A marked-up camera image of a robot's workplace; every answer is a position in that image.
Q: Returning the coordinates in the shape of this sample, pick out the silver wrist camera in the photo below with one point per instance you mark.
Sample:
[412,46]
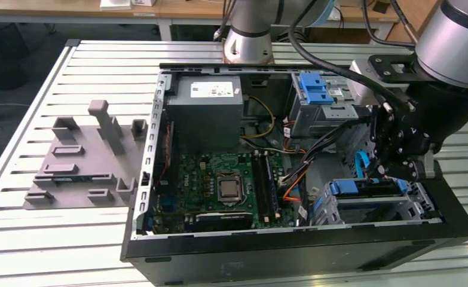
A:
[359,89]

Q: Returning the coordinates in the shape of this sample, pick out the metal optical drive cage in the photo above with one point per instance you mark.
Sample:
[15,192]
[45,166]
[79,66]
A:
[318,119]

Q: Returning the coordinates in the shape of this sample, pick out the black office chair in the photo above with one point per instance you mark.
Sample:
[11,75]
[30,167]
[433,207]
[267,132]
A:
[2,53]

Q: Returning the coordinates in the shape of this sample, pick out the blue plastic drive bracket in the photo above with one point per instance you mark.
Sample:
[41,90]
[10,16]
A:
[314,86]

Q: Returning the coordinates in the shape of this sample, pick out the wooden desk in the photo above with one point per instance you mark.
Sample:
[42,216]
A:
[58,10]

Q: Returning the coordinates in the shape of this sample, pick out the metal disk bay cage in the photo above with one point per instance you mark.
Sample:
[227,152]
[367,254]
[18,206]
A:
[370,201]

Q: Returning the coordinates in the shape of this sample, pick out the silver CPU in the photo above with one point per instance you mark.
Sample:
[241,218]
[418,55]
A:
[230,188]

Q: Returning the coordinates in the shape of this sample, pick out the grey parts rack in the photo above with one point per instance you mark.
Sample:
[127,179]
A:
[82,143]

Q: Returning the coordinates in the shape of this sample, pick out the CPU socket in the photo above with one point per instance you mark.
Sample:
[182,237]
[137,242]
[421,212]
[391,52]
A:
[217,186]

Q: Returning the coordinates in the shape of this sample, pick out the green motherboard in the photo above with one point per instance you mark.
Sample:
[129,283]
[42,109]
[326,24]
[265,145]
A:
[202,167]

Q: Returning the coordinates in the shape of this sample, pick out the black graphics card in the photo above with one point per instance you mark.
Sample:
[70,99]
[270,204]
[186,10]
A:
[223,221]

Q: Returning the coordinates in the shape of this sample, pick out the hard disk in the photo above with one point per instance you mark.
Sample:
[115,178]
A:
[346,186]

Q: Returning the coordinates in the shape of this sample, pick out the black open PC case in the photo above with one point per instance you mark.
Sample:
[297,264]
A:
[298,263]

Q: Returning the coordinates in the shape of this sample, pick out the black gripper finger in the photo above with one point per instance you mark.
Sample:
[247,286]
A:
[395,155]
[383,125]

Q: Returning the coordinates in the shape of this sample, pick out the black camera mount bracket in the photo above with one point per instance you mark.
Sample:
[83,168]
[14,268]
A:
[378,64]

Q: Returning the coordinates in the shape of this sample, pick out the white box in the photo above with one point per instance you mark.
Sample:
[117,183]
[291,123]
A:
[145,2]
[117,4]

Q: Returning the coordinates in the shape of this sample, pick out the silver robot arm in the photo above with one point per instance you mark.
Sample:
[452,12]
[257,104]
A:
[250,27]

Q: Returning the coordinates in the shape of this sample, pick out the grey power supply unit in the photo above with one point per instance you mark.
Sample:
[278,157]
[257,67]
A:
[206,125]

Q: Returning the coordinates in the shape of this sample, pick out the brown cabinet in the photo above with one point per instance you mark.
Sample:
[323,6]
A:
[395,34]

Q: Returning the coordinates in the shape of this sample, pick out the RAM stick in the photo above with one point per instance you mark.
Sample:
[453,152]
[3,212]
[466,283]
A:
[273,185]

